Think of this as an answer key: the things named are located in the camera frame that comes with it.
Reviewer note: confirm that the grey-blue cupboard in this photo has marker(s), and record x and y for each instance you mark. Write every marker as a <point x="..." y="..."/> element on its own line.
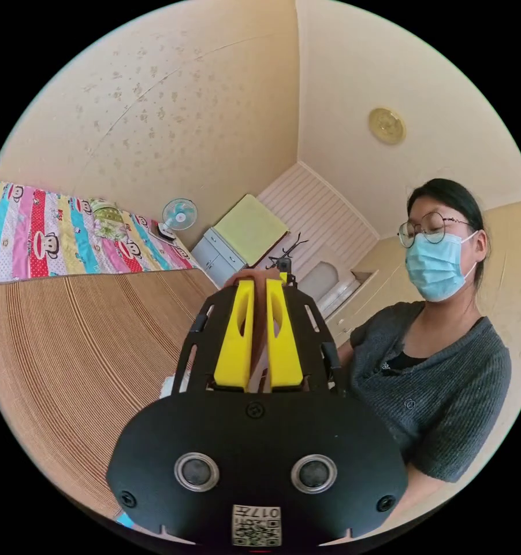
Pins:
<point x="217" y="256"/>

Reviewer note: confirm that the green flowered pillow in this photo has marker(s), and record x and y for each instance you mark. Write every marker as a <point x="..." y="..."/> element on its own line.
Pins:
<point x="106" y="219"/>

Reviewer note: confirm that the bed with woven mat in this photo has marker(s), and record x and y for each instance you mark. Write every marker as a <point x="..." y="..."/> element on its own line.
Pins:
<point x="78" y="347"/>

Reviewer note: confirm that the small blue fan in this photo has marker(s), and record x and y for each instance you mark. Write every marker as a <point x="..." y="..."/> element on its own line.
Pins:
<point x="180" y="215"/>

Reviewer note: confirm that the round golden ceiling lamp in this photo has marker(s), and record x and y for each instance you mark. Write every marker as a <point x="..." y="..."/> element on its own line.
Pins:
<point x="387" y="125"/>

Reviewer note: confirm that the person's body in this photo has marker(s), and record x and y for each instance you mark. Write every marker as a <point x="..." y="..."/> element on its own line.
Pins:
<point x="429" y="381"/>

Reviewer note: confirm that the person's left forearm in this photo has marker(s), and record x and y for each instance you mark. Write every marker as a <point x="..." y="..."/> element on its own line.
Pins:
<point x="421" y="490"/>

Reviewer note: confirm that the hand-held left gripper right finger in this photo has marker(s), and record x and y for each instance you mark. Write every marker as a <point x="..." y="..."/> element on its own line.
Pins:
<point x="284" y="351"/>

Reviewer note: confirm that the yellow-green curtain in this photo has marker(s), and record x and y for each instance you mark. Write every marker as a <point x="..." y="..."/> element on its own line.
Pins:
<point x="252" y="227"/>

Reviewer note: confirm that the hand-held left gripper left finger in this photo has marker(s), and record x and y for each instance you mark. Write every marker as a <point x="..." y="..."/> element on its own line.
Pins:
<point x="234" y="347"/>

